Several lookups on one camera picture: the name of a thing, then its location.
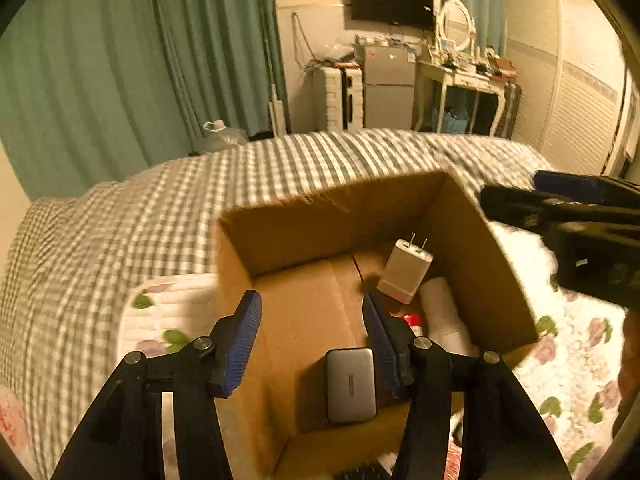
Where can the white mop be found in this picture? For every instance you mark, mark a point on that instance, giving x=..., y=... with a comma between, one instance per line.
x=276, y=110

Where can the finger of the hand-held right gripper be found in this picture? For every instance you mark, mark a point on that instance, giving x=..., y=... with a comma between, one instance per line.
x=510, y=207
x=575, y=185

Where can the white dressing table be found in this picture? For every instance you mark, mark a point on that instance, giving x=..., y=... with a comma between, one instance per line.
x=450, y=77

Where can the white framed table mirror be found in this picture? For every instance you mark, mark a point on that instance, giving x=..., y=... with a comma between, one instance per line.
x=442, y=22

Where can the small red and white item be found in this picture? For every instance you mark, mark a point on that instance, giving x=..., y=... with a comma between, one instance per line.
x=412, y=322

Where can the brown cardboard box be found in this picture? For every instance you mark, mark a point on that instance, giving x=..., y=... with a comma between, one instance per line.
x=310, y=310

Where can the white louvred wardrobe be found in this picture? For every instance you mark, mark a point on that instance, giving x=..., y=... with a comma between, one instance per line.
x=565, y=85

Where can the silver mini fridge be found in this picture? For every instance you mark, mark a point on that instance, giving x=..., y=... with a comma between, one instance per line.
x=389, y=90

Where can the grey checked blanket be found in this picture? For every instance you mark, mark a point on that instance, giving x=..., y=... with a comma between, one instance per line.
x=125, y=230

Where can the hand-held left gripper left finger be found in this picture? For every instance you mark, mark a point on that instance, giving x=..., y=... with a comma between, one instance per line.
x=244, y=332

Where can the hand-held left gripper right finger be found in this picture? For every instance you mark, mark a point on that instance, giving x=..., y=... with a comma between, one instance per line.
x=381, y=332

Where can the wide green curtain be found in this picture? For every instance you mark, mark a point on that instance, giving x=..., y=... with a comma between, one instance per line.
x=125, y=70

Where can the black wall television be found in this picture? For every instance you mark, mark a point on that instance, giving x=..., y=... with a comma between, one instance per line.
x=390, y=2

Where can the person's right forearm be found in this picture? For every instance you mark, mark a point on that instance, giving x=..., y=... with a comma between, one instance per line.
x=631, y=360

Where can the black ribbed item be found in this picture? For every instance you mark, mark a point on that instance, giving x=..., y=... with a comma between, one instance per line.
x=362, y=472

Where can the white suitcase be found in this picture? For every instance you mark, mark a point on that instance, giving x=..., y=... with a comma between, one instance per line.
x=335, y=100

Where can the blue plastic basket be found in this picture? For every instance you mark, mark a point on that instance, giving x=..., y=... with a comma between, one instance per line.
x=455, y=122

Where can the silver power bank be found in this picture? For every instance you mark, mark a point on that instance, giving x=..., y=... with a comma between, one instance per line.
x=350, y=385

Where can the white wall charger plug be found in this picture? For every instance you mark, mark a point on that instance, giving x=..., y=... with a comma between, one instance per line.
x=406, y=270

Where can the clear plastic water jug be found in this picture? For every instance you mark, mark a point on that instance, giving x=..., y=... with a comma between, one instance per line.
x=220, y=137

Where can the white tube red cap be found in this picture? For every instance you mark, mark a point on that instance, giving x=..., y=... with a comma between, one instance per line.
x=445, y=310

